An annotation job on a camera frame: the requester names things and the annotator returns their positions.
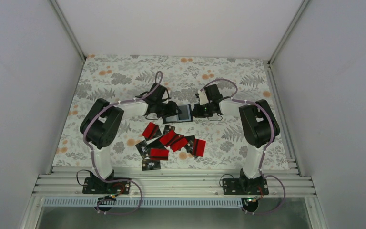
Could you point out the small black card top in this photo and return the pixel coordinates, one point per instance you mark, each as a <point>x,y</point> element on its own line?
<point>167,129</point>

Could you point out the black VIP card bottom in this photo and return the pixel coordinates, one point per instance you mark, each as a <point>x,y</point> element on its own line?
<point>148,165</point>

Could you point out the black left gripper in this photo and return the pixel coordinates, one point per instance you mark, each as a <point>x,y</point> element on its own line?
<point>171,110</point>

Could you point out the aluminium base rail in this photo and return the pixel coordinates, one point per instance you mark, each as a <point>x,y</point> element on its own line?
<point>167,188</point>

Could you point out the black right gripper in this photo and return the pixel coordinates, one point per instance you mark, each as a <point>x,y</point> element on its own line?
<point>197,113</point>

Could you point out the black card left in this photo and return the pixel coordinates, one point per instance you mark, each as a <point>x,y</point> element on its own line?
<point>143,149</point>

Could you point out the aluminium corner post left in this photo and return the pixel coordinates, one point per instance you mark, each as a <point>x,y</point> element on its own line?
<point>64,22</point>

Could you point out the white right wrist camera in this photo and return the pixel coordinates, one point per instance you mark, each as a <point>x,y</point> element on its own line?
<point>203,100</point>

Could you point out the black card right top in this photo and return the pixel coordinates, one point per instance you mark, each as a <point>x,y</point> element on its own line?
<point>190,141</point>

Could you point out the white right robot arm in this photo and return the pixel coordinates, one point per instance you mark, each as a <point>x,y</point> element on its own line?
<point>258,124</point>

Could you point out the black card holder wallet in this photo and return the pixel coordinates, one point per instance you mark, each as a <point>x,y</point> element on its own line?
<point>185,115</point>

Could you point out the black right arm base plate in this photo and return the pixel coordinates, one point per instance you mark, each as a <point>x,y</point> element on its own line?
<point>242,186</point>

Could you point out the aluminium corner post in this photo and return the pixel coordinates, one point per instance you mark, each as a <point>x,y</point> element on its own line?
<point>288,31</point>
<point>64,22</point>

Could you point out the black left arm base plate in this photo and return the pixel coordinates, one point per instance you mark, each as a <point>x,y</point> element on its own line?
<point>93,185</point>

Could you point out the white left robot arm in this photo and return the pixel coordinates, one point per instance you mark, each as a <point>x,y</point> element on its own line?
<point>101,124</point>

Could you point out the black card centre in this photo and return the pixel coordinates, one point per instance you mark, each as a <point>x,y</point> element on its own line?
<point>156,144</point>

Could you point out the aluminium corner post right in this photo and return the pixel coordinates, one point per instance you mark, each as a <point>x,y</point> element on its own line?
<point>288,31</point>

